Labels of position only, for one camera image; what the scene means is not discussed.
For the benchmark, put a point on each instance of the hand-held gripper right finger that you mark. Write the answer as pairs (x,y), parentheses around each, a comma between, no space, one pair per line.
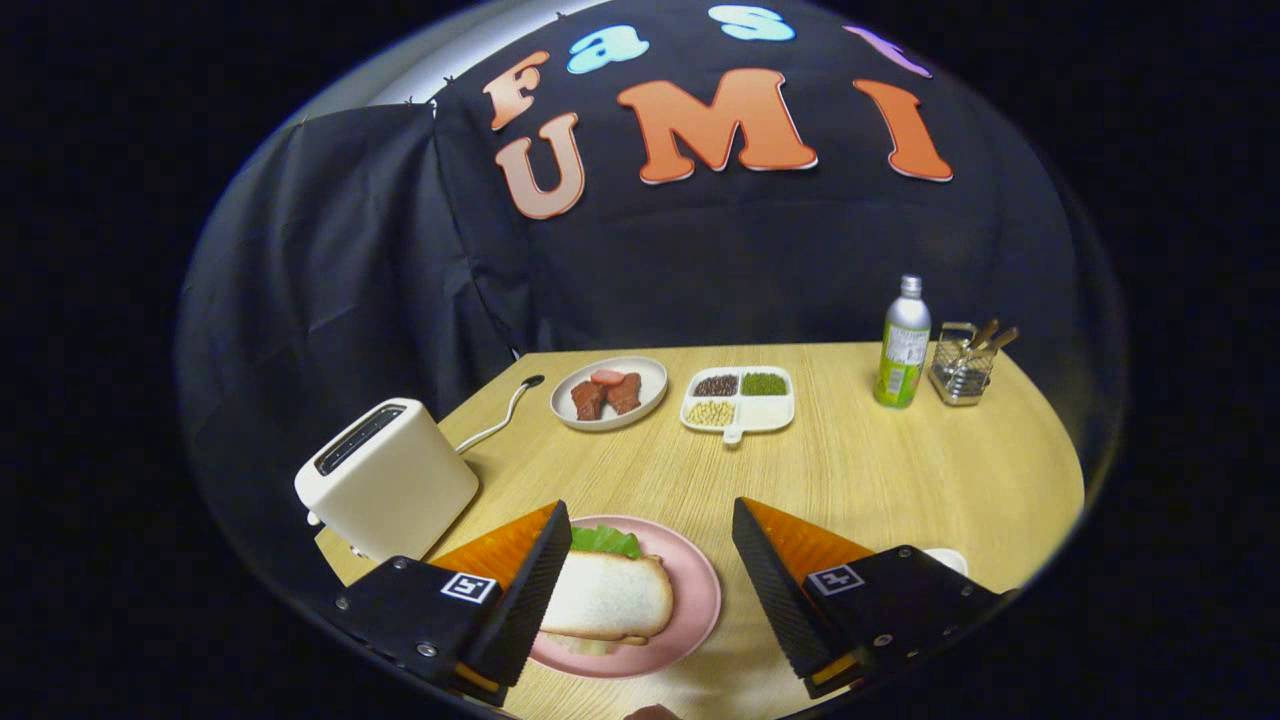
(780,600)

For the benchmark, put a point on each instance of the white toaster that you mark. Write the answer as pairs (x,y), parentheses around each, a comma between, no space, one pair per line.
(400,490)

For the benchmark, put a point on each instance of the brown meat piece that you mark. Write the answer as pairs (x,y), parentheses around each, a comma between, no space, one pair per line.
(624,395)
(588,400)

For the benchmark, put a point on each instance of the pile of dark red beans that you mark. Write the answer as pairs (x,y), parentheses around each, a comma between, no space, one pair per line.
(716,385)

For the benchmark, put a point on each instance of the green drink bottle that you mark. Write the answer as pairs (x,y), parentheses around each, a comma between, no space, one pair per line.
(903,360)

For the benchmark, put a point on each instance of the pile of yellow soybeans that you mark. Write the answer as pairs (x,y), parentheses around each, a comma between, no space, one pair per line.
(710,413)

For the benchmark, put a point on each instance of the pink sausage slice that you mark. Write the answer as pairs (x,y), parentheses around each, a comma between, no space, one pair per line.
(607,377)

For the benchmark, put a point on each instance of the pink round plate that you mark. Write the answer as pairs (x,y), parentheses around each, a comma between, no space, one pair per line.
(695,600)

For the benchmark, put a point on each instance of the green lettuce leaf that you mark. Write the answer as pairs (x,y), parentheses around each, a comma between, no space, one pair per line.
(605,540)

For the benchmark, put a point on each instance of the small white square plate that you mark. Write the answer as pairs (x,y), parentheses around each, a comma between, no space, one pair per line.
(950,560)

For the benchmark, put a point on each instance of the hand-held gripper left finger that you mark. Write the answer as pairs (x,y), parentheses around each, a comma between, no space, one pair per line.
(530,600)

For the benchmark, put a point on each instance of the black backdrop cloth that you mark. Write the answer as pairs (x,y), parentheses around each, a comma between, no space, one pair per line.
(800,260)

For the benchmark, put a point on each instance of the pile of green beans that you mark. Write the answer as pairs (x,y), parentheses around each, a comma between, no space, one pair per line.
(764,384)

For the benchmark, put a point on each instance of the toasted bread slice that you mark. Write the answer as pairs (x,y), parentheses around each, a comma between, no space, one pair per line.
(610,595)

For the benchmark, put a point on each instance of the white round plate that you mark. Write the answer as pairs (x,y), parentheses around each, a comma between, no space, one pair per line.
(650,375)

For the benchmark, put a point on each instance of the white divided dish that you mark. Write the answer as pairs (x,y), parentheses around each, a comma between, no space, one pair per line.
(770,412)

